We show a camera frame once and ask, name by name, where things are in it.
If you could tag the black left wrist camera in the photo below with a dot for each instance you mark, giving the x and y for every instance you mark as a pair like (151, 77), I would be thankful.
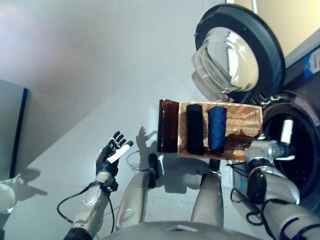
(112, 185)

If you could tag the dark grey washing machine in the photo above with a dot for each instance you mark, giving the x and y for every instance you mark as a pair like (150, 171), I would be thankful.
(307, 110)

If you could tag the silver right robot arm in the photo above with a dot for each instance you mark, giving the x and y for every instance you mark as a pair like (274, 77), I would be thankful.
(275, 180)

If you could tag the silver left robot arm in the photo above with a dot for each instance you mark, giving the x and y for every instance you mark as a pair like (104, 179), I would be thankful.
(92, 197)

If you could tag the blue cloth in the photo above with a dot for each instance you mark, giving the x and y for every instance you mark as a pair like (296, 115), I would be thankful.
(217, 130)

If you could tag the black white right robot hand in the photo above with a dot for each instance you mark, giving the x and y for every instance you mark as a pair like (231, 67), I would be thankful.
(286, 132)

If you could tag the blue white corner sticker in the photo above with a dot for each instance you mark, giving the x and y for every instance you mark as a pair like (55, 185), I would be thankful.
(311, 65)

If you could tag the large woven wicker basket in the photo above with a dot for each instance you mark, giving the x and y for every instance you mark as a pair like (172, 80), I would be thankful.
(245, 120)

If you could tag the grey panel with dark edge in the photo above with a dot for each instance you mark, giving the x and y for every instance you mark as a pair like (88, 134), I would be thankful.
(12, 125)

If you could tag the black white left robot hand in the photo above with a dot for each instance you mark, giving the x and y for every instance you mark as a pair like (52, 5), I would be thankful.
(106, 156)

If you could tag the white round object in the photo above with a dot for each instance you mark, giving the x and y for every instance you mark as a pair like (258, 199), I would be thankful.
(5, 197)

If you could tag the round glass washer door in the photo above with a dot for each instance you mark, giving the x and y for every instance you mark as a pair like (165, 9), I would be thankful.
(272, 50)

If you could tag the silver robot torso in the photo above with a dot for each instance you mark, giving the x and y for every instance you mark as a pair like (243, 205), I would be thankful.
(187, 232)

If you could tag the black cloth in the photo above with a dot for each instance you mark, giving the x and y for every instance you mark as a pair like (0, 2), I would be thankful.
(195, 130)

